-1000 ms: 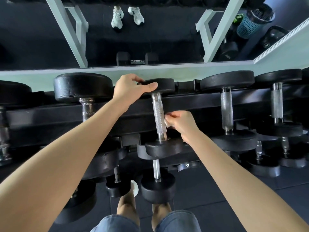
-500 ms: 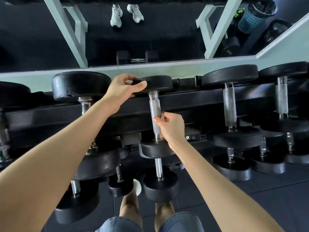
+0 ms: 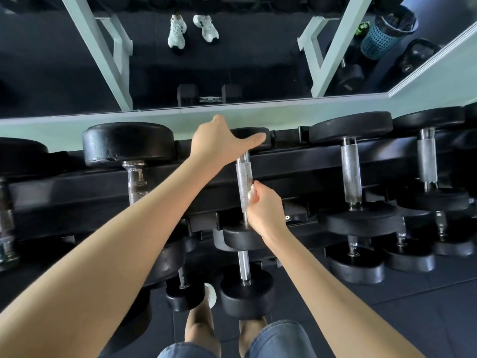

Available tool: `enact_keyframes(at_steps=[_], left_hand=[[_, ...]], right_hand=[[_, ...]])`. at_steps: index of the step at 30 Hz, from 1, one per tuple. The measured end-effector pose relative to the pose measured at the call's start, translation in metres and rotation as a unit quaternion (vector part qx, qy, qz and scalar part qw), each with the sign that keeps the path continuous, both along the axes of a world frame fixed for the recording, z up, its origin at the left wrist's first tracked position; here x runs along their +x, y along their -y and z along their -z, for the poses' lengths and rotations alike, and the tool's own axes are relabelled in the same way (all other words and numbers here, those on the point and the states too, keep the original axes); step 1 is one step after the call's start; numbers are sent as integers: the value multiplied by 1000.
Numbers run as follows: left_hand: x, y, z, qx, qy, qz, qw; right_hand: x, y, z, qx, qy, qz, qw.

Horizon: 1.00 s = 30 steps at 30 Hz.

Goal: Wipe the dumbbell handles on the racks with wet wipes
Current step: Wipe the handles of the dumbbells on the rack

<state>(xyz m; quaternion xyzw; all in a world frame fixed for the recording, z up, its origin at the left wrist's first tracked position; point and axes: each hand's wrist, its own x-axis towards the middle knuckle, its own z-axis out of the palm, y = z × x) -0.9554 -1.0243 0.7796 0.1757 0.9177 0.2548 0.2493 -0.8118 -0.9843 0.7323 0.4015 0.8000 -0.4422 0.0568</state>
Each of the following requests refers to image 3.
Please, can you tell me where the person's right hand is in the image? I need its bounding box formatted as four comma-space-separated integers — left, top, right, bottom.
245, 181, 291, 244

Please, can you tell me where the person's right forearm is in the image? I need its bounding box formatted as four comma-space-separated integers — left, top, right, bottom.
268, 229, 425, 358

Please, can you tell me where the person's left white sneaker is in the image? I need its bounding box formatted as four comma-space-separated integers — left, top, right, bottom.
204, 282, 217, 309

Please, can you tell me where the person's left hand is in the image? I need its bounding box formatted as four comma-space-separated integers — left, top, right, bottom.
189, 114, 267, 172

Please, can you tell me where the person's right leg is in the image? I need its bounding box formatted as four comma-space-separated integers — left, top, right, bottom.
238, 316, 269, 355

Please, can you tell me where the black dumbbell thick chrome handle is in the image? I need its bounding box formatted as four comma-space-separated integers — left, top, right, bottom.
392, 106, 470, 213
308, 110, 406, 238
222, 126, 273, 252

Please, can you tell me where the black dumbbell rack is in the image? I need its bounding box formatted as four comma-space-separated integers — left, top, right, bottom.
0, 122, 477, 280

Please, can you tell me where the person's left forearm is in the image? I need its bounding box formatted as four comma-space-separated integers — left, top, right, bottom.
0, 154, 221, 358

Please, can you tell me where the medium black dumbbell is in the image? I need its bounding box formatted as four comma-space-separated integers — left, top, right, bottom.
381, 231, 437, 273
325, 236, 386, 286

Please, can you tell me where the large black dumbbell stepped handle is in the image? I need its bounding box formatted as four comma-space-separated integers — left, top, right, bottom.
81, 122, 199, 288
464, 103, 477, 138
0, 137, 50, 272

